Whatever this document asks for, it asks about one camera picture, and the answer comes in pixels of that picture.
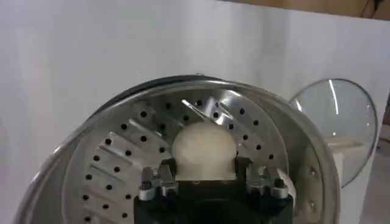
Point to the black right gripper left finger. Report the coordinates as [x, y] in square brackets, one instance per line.
[160, 181]

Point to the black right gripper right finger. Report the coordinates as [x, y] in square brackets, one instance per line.
[265, 182]

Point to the white steamed bun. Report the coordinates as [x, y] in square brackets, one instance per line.
[203, 149]

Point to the round glass lid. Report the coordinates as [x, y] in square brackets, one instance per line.
[344, 115]

